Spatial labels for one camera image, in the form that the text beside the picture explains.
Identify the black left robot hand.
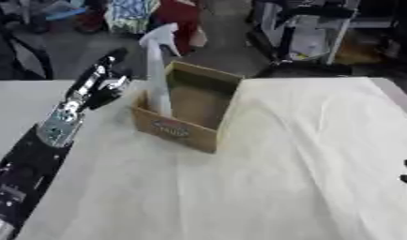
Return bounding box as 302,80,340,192
62,47,133,112

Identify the white spray bottle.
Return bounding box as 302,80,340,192
136,22,184,119

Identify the tan cardboard box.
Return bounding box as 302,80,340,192
129,60,247,155

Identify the patterned cloth bag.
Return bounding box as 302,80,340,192
103,0,161,35

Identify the black chair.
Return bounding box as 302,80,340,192
0,12,56,81

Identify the red bag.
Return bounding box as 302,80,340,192
154,0,210,56

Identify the white metal rack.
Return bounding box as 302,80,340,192
249,0,400,66

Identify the black tripod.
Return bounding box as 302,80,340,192
244,6,356,79

